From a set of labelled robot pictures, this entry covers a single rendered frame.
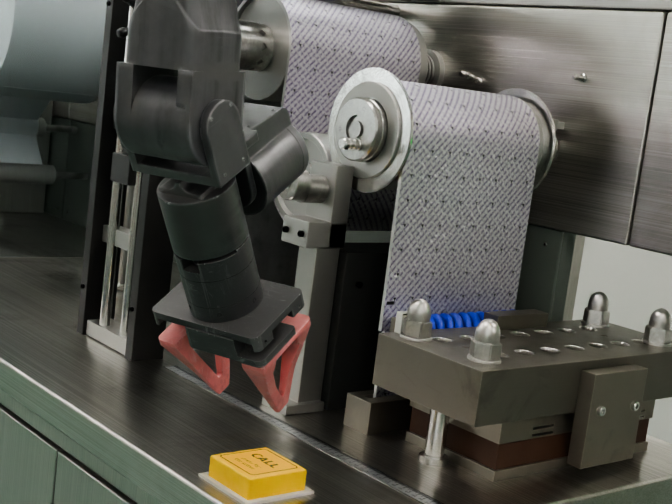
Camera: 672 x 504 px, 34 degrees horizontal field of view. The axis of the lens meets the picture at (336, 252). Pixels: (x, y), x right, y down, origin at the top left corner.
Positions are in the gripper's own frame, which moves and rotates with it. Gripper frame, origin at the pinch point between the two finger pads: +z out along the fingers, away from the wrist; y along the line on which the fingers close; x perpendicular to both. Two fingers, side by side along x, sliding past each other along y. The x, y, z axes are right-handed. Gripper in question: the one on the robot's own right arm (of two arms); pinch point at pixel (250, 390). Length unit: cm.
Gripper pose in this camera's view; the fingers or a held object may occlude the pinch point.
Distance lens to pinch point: 89.3
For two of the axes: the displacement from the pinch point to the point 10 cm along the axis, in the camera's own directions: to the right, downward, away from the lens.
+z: 1.5, 8.2, 5.5
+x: -5.2, 5.4, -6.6
